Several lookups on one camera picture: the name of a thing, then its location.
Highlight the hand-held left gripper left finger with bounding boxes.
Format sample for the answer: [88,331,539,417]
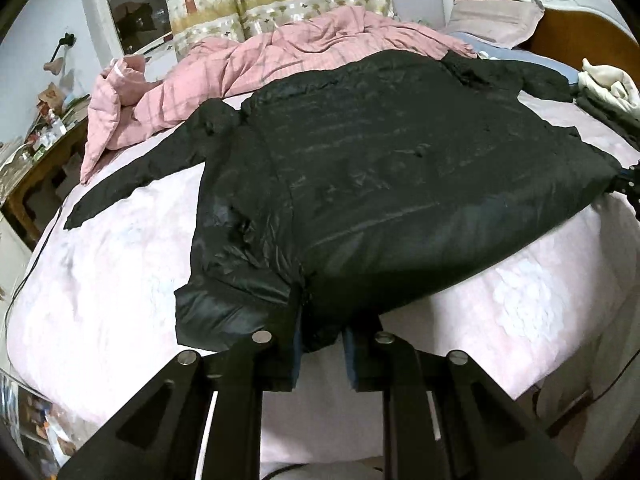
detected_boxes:
[56,304,307,480]

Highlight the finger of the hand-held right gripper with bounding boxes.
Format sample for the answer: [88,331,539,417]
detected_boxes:
[606,159,640,197]

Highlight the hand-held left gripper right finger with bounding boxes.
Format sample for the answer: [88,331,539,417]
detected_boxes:
[342,327,583,480]

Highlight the black puffer jacket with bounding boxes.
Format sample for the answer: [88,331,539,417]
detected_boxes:
[64,50,623,353]

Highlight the white cloth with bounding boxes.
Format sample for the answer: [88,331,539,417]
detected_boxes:
[577,57,640,121]

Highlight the blue floral pillow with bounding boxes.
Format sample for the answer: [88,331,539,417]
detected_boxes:
[450,31,583,86]

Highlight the white and wood headboard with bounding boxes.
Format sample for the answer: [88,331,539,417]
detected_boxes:
[447,0,640,81]

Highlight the bed with pink sheet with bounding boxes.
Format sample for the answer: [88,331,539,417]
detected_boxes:
[5,87,640,466]

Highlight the beige pillow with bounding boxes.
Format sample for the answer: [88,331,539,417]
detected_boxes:
[444,0,546,51]

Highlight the cluttered plastic bags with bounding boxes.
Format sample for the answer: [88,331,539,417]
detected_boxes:
[0,367,78,468]

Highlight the pink plaid quilt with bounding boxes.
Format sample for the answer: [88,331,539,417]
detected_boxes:
[80,6,478,185]

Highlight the wooden desk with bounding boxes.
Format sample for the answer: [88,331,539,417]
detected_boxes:
[0,117,91,251]

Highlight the desk clutter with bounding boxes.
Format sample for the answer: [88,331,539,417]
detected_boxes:
[0,80,93,181]

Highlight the desk lamp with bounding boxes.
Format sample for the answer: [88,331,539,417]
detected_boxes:
[42,32,77,75]

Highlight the white framed window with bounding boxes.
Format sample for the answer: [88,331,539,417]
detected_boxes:
[77,0,176,61]

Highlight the black cable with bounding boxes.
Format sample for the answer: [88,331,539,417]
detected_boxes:
[0,200,66,361]

